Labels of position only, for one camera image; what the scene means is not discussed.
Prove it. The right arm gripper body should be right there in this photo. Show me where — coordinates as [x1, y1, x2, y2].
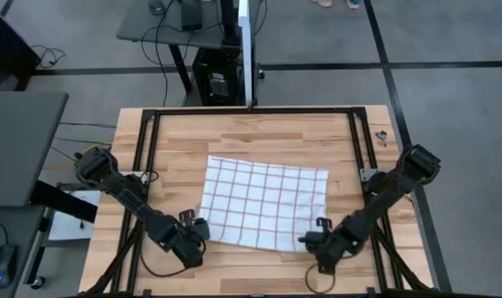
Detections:
[314, 217, 359, 262]

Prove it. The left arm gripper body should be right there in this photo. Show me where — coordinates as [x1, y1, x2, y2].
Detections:
[162, 209, 202, 256]

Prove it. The white red-checked towel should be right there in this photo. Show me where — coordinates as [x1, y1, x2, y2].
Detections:
[196, 155, 330, 253]

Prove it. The white flat board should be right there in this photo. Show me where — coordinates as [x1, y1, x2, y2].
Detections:
[47, 189, 102, 242]

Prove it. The black desk foot bar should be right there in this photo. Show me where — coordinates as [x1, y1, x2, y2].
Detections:
[29, 180, 98, 224]

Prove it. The grey desk surface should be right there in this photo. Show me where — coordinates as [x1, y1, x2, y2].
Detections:
[0, 205, 47, 298]

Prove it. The black computer tower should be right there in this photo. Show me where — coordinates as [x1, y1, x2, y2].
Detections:
[191, 47, 246, 107]

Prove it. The black computer mouse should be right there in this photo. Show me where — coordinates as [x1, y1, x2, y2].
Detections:
[0, 243, 19, 290]

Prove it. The dark grey desk top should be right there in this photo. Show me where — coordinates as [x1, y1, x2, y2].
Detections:
[0, 91, 69, 208]

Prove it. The grey desk with black leg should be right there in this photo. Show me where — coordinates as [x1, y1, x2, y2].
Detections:
[116, 0, 243, 95]

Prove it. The black power adapter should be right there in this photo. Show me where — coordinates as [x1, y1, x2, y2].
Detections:
[179, 0, 203, 31]

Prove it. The small grey device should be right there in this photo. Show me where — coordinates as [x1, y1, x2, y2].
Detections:
[147, 0, 167, 16]

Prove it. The black cabinet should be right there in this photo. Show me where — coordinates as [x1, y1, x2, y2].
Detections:
[0, 3, 41, 91]

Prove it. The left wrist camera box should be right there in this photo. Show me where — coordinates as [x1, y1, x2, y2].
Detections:
[183, 248, 205, 269]

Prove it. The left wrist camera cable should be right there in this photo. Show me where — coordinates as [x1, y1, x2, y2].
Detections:
[139, 248, 189, 279]

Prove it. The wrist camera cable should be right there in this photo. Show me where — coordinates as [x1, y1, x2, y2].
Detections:
[139, 248, 189, 279]
[304, 262, 337, 295]

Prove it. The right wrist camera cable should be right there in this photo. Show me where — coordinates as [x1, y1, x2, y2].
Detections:
[304, 262, 337, 295]

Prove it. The yellow cable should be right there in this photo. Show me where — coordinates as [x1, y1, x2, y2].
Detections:
[43, 142, 113, 171]

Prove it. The black aluminium table frame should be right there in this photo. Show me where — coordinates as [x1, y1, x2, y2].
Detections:
[83, 106, 436, 298]

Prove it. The black hanging power cable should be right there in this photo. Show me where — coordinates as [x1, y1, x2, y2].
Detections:
[153, 24, 171, 108]

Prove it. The white upright post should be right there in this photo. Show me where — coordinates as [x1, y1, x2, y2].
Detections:
[237, 0, 256, 109]

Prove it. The black cable bundle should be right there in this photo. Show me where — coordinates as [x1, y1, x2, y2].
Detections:
[30, 44, 68, 70]

